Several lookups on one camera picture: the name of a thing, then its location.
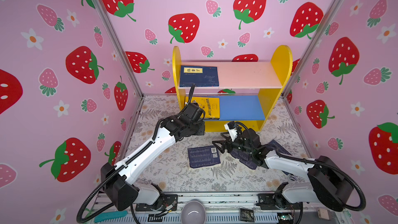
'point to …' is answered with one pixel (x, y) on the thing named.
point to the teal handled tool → (109, 215)
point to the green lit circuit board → (285, 217)
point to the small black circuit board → (246, 215)
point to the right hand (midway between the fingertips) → (216, 138)
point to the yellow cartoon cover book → (210, 105)
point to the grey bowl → (193, 212)
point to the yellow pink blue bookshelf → (232, 96)
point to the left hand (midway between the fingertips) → (203, 127)
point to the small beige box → (323, 214)
